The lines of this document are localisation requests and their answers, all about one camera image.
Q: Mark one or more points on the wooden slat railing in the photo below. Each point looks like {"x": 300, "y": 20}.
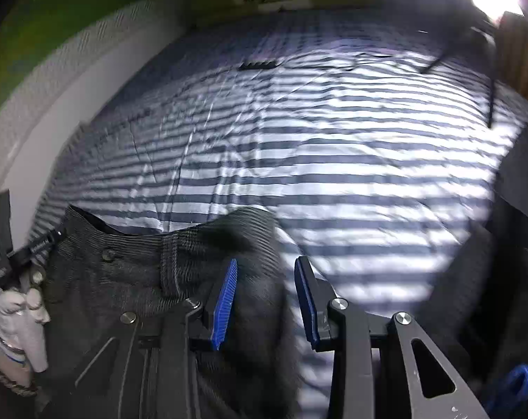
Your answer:
{"x": 525, "y": 65}

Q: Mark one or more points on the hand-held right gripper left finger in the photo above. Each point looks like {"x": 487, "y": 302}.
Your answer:
{"x": 222, "y": 305}

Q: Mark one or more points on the black garment with blue trim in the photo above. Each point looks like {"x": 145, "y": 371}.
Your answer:
{"x": 517, "y": 270}

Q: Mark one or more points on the person's left hand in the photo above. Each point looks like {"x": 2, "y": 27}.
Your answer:
{"x": 26, "y": 327}

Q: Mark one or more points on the person's left forearm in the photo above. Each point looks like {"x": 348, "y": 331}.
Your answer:
{"x": 2, "y": 371}

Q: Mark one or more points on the dark grey pants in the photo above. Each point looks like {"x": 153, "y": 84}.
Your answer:
{"x": 115, "y": 279}

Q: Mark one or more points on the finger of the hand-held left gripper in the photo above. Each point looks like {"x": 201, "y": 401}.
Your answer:
{"x": 48, "y": 240}
{"x": 3, "y": 227}

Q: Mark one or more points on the green landscape wall poster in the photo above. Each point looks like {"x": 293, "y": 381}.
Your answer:
{"x": 50, "y": 30}

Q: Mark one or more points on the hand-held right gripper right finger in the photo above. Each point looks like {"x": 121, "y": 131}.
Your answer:
{"x": 307, "y": 305}

